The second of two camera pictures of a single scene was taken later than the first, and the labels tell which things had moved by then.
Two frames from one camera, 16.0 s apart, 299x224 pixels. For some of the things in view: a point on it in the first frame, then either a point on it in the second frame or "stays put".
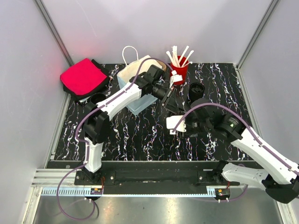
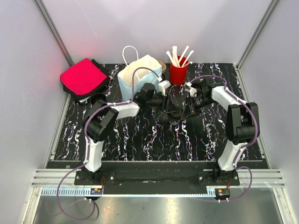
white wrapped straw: (191, 52) stays put
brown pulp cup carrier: (163, 65) stays put
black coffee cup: (97, 97) stays put
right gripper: (189, 133) -> (188, 111)
